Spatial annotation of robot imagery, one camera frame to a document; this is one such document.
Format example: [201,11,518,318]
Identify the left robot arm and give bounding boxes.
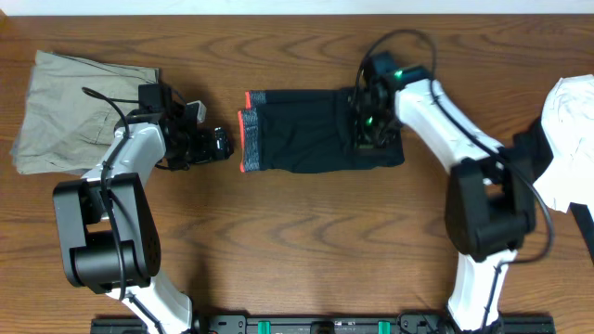
[53,122,200,333]

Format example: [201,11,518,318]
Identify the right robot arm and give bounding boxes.
[353,64,536,333]

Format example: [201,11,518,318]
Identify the folded khaki trousers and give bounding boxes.
[11,51,160,174]

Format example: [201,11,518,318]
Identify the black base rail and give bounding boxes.
[90,313,557,334]

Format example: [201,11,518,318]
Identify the black leggings red waistband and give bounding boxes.
[238,87,405,173]

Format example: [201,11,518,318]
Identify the black and white garment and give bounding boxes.
[517,74,593,253]

